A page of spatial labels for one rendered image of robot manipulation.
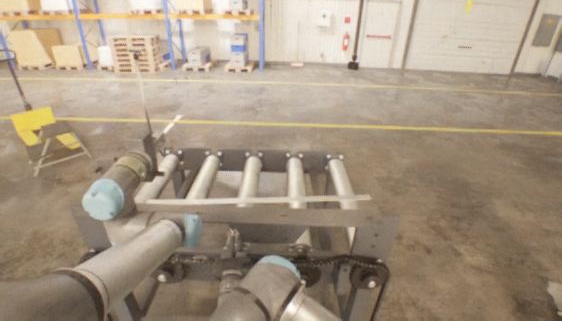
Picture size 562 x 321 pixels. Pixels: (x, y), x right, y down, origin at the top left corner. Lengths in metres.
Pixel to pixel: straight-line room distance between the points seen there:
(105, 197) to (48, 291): 0.29
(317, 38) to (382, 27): 2.18
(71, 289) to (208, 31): 9.95
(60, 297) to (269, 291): 0.44
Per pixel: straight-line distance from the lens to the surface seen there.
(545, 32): 13.14
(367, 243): 1.26
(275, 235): 1.20
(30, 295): 0.39
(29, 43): 11.55
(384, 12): 10.32
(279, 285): 0.71
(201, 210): 1.14
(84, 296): 0.40
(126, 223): 0.71
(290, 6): 9.85
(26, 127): 5.80
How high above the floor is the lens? 1.89
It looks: 27 degrees down
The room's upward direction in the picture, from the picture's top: 2 degrees clockwise
